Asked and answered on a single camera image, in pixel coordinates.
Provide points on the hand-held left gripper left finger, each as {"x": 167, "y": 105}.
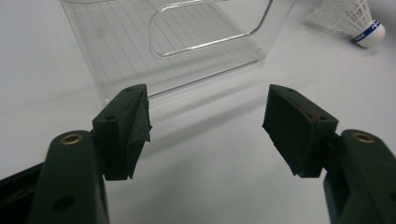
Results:
{"x": 118, "y": 140}

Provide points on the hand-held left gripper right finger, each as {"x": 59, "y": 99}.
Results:
{"x": 295, "y": 137}

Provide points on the clear plastic tray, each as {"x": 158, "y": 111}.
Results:
{"x": 118, "y": 46}

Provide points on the white shuttlecock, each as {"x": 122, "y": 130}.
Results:
{"x": 370, "y": 34}

